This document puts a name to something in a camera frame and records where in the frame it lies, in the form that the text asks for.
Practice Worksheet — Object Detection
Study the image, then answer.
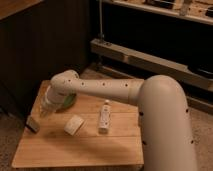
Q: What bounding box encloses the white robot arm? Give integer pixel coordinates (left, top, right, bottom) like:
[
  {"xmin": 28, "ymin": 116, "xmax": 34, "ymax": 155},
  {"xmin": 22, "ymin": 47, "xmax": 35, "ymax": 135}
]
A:
[{"xmin": 41, "ymin": 70, "xmax": 198, "ymax": 171}]

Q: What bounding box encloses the grey whiteboard eraser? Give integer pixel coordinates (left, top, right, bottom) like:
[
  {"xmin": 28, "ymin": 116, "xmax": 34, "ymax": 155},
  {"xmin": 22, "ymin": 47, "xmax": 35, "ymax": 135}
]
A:
[{"xmin": 26, "ymin": 116, "xmax": 40, "ymax": 133}]

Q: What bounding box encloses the grey metal shelf beam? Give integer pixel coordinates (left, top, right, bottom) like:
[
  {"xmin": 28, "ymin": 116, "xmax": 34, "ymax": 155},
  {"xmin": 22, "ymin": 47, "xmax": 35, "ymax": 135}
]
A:
[{"xmin": 90, "ymin": 39, "xmax": 213, "ymax": 92}]

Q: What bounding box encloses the dark wooden cabinet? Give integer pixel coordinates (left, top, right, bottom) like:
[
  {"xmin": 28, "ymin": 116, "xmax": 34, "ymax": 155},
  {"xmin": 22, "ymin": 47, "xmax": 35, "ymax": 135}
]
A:
[{"xmin": 0, "ymin": 0, "xmax": 89, "ymax": 115}]

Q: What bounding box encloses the white glue bottle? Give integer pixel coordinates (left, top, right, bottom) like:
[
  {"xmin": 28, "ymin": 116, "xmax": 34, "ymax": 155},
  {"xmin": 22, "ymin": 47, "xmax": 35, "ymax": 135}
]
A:
[{"xmin": 98, "ymin": 100, "xmax": 111, "ymax": 134}]

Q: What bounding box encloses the green bowl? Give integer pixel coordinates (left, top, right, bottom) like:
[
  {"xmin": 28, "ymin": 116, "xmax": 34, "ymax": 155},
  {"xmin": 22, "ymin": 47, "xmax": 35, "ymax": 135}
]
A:
[{"xmin": 56, "ymin": 94, "xmax": 77, "ymax": 110}]

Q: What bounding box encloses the upper metal shelf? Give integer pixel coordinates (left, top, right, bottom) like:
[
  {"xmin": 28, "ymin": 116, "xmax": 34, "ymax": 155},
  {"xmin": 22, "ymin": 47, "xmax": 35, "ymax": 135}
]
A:
[{"xmin": 102, "ymin": 0, "xmax": 213, "ymax": 26}]

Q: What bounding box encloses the wooden folding table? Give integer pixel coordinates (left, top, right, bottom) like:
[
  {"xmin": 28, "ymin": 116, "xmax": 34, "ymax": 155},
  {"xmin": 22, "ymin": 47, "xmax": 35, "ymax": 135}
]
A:
[{"xmin": 12, "ymin": 81, "xmax": 143, "ymax": 168}]

